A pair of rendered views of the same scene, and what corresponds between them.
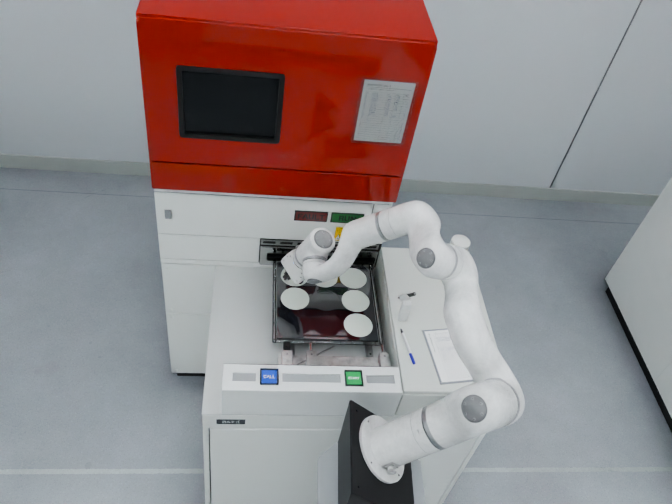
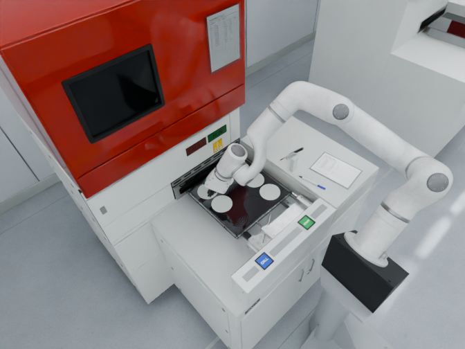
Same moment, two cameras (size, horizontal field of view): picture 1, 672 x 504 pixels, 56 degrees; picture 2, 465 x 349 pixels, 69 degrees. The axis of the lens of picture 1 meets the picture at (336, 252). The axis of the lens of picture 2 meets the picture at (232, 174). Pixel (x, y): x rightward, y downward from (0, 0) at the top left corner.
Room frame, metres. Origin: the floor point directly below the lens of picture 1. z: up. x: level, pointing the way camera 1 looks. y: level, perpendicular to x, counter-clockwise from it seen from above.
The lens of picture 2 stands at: (0.57, 0.52, 2.20)
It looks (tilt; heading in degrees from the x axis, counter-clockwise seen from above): 49 degrees down; 331
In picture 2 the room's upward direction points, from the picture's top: 3 degrees counter-clockwise
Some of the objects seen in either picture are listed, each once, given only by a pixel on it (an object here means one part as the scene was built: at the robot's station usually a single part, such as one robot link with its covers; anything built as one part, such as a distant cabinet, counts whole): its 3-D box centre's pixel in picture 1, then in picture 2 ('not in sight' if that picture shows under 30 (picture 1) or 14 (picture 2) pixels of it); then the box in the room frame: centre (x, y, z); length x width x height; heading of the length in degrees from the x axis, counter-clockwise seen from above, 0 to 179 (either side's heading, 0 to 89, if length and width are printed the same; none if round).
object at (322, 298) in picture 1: (325, 300); (238, 191); (1.45, 0.00, 0.90); 0.34 x 0.34 x 0.01; 11
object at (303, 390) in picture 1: (310, 390); (285, 248); (1.08, 0.00, 0.89); 0.55 x 0.09 x 0.14; 102
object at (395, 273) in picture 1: (435, 326); (304, 162); (1.43, -0.39, 0.89); 0.62 x 0.35 x 0.14; 12
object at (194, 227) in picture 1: (273, 228); (176, 170); (1.63, 0.24, 1.02); 0.82 x 0.03 x 0.40; 102
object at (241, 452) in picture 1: (332, 399); (261, 245); (1.36, -0.10, 0.41); 0.97 x 0.64 x 0.82; 102
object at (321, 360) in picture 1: (334, 368); (281, 226); (1.20, -0.07, 0.87); 0.36 x 0.08 x 0.03; 102
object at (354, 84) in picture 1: (283, 58); (110, 48); (1.94, 0.30, 1.52); 0.81 x 0.75 x 0.59; 102
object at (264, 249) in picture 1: (318, 257); (208, 170); (1.65, 0.06, 0.89); 0.44 x 0.02 x 0.10; 102
